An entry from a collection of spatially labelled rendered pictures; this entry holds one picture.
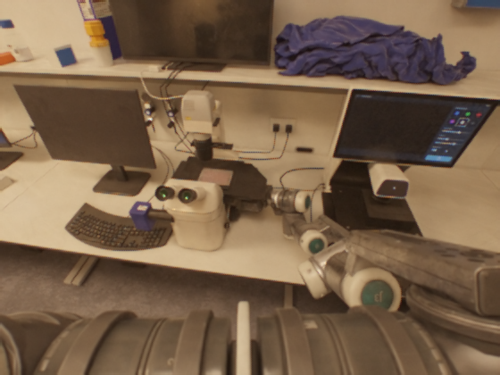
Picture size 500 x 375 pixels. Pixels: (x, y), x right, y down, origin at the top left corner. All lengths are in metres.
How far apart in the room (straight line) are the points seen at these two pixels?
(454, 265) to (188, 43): 1.22
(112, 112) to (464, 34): 1.63
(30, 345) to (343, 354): 0.26
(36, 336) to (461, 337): 0.36
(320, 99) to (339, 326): 1.26
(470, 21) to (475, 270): 1.48
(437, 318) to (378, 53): 1.02
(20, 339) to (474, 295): 0.37
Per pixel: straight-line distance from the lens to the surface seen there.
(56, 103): 1.29
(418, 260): 0.33
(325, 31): 1.25
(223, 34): 1.24
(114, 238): 1.17
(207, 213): 0.85
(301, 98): 1.42
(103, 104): 1.15
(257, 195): 0.94
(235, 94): 1.44
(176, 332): 0.25
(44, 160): 1.92
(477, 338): 0.29
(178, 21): 1.30
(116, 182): 1.46
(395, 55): 1.22
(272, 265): 0.99
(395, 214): 1.08
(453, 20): 1.64
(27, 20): 2.09
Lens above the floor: 1.60
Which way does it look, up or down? 42 degrees down
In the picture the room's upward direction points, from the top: 1 degrees clockwise
